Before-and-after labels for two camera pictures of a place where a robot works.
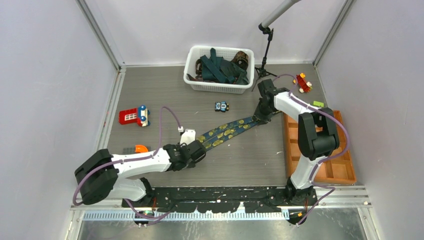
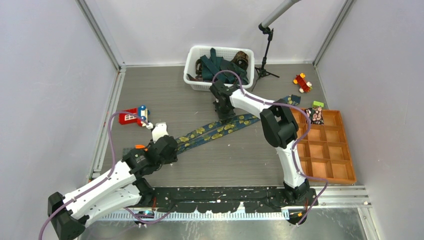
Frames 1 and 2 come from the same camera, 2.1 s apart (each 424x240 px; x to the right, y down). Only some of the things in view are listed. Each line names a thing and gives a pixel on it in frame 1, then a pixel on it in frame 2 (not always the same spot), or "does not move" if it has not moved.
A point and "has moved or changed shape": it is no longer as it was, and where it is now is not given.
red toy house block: (136, 115) does not move
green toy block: (317, 103) does not move
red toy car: (305, 86) does not move
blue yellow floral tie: (216, 135) has moved or changed shape
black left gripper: (179, 145) → (172, 158)
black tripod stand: (262, 72) does not move
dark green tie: (217, 69) does not move
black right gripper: (265, 119) → (224, 117)
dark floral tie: (198, 78) does not move
